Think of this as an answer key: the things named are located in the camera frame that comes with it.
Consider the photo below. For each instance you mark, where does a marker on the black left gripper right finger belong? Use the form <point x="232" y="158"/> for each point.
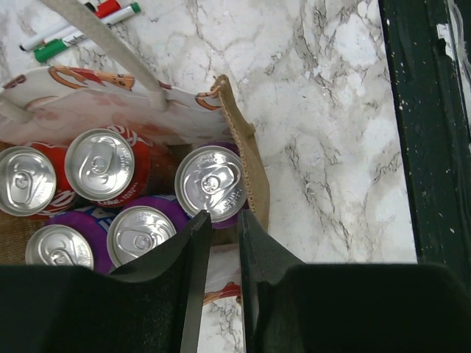
<point x="292" y="306"/>

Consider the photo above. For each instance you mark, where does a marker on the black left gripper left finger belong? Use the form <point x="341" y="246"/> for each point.
<point x="151" y="304"/>

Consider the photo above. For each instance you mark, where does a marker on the purple fanta can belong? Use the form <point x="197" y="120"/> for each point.
<point x="211" y="178"/>
<point x="76" y="237"/>
<point x="142" y="225"/>

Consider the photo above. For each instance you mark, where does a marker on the purple Fanta can back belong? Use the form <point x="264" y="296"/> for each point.
<point x="76" y="237"/>

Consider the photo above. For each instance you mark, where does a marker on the purple Fanta can front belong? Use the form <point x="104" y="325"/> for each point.
<point x="211" y="178"/>

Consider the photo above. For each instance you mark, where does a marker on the red cola can front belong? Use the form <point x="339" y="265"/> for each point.
<point x="113" y="165"/>

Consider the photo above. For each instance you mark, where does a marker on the red cola can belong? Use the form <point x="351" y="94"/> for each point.
<point x="113" y="165"/>
<point x="33" y="181"/>

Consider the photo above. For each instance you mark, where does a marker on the red cola can back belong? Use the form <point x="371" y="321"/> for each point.
<point x="33" y="181"/>

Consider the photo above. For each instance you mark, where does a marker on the green capped marker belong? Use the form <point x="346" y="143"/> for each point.
<point x="58" y="45"/>

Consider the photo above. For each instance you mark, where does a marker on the red capped marker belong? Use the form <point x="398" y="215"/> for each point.
<point x="101" y="10"/>

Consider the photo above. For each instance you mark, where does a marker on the black capped marker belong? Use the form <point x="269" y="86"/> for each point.
<point x="39" y="39"/>

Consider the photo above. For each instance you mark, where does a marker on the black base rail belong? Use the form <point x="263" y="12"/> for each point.
<point x="429" y="72"/>

